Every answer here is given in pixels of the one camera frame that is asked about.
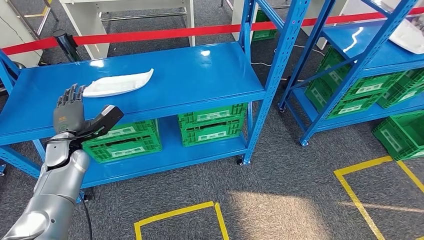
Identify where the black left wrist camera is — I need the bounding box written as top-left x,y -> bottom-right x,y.
74,104 -> 125,143

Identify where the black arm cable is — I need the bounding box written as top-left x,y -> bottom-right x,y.
45,130 -> 100,240

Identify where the white curved plastic part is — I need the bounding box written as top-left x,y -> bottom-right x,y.
389,18 -> 424,56
82,68 -> 155,99

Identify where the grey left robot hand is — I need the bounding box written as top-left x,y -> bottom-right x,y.
52,83 -> 88,135

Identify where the white table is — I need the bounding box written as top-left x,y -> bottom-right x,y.
58,0 -> 196,61

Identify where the white cabinet panel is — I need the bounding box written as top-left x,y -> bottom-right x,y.
0,0 -> 44,69

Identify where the yellow floor tape square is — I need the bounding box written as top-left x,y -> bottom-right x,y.
333,155 -> 424,240
134,201 -> 230,240

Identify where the white floor cable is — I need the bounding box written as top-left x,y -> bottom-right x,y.
250,43 -> 327,67

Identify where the chrome tube frame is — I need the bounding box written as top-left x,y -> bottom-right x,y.
6,0 -> 59,37

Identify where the red barrier belt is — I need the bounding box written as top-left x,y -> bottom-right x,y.
0,6 -> 424,57

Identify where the black stanchion post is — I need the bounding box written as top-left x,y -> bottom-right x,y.
52,29 -> 84,63

